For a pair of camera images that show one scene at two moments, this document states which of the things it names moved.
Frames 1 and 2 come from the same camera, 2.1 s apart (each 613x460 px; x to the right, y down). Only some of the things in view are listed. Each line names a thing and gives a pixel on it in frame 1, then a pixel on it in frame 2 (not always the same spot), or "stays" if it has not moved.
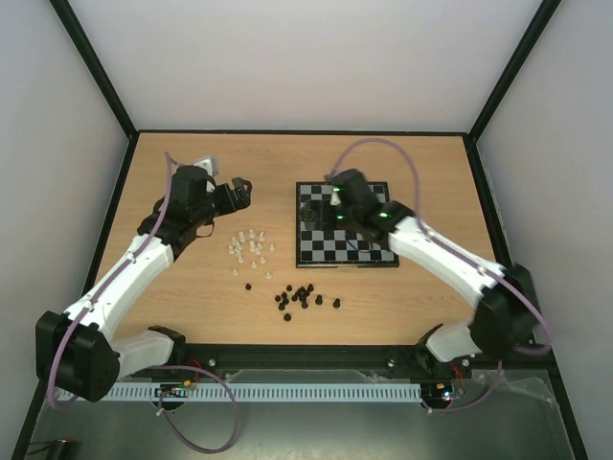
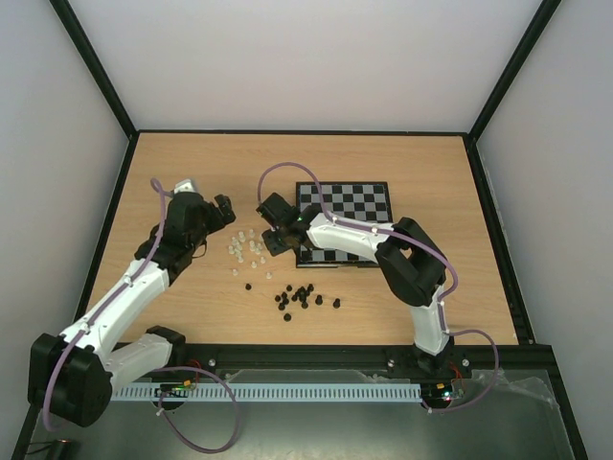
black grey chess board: [333, 248] stays
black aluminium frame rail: [200, 357] stays
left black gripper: [243, 198] to [225, 208]
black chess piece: [302, 292] stays
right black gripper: [324, 213] to [274, 227]
